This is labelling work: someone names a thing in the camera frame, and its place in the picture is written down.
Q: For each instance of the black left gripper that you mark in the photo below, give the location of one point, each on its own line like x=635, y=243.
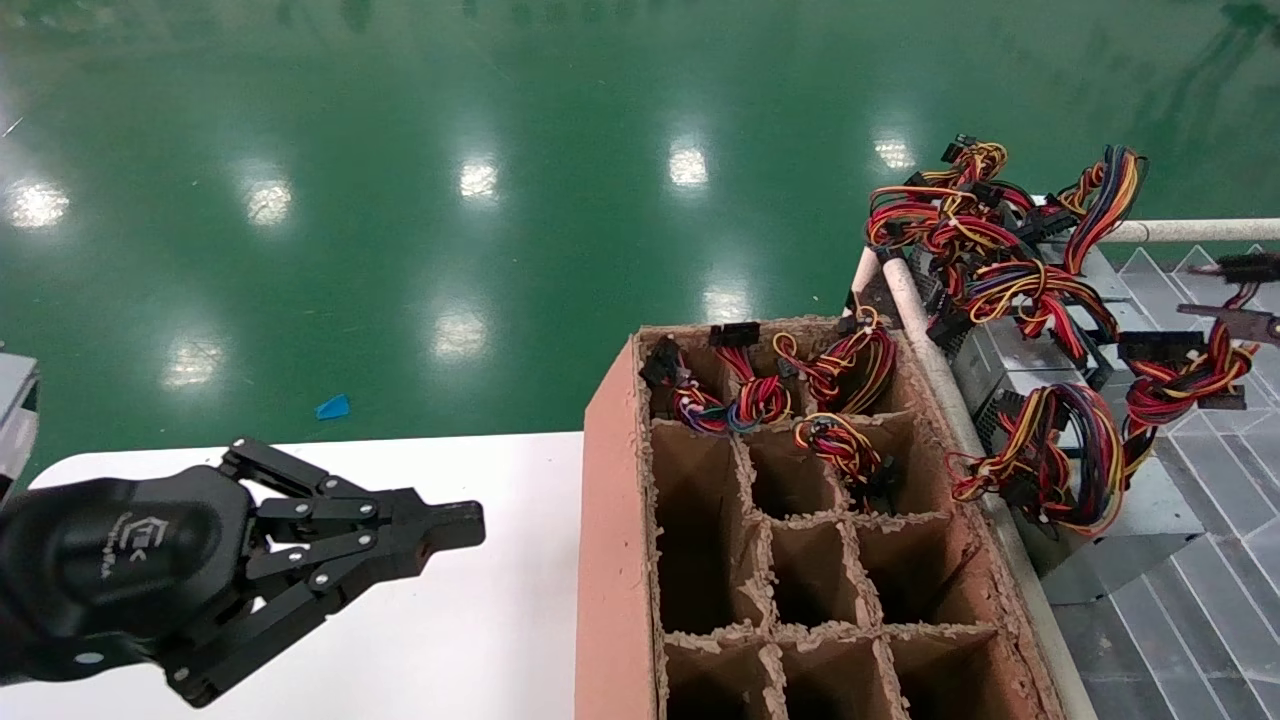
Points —
x=120, y=570

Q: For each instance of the grey power supply red-yellow harness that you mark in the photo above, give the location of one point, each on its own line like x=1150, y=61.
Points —
x=1165, y=510

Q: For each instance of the blue floor scrap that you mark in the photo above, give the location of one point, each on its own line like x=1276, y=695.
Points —
x=333, y=408

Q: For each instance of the brown cardboard divider box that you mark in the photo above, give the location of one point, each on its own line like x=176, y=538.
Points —
x=610, y=550

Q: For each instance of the power supply pink-purple harness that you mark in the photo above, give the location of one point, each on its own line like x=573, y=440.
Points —
x=700, y=410

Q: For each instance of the power supply red harness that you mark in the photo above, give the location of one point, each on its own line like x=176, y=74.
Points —
x=760, y=395

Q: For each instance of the beige rack pipe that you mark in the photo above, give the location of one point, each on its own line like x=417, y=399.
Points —
x=915, y=320
x=862, y=280
x=1200, y=230

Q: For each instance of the grey power supply blue-orange harness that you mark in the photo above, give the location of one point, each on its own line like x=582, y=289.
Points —
x=1105, y=195

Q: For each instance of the clear acrylic divider tray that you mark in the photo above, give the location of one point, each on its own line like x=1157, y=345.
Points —
x=1200, y=650

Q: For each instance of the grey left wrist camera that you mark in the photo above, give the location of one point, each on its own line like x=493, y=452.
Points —
x=15, y=420

